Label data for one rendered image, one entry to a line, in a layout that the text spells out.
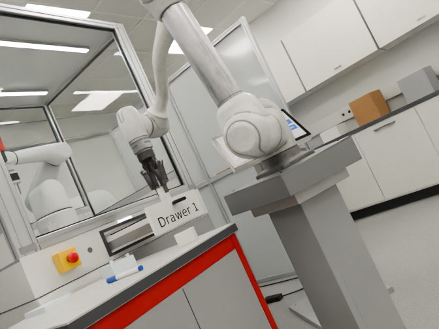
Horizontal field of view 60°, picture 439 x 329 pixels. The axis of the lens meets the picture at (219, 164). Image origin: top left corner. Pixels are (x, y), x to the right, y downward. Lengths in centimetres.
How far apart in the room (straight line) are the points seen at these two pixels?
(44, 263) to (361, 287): 111
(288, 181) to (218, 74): 41
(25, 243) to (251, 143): 84
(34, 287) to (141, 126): 72
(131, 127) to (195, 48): 50
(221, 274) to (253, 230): 225
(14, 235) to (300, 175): 98
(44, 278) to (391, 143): 337
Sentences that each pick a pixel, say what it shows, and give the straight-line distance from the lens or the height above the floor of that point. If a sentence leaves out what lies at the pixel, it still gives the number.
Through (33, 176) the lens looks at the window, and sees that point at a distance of 159.
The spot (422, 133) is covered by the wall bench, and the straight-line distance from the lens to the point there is 400.
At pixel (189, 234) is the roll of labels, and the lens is 121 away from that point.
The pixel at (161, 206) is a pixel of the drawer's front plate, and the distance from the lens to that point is 143.
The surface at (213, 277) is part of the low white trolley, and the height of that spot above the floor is 65.
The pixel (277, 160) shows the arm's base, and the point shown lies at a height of 89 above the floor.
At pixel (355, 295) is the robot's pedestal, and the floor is 35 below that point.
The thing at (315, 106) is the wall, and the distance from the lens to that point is 500.
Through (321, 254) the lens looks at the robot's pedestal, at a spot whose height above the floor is 53.
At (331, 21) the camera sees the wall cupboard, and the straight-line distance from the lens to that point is 458.
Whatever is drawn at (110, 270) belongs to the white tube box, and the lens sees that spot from 133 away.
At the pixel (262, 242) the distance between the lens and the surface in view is 336.
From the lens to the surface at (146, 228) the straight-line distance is 144.
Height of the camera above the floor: 85
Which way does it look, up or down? 4 degrees up
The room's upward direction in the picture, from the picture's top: 25 degrees counter-clockwise
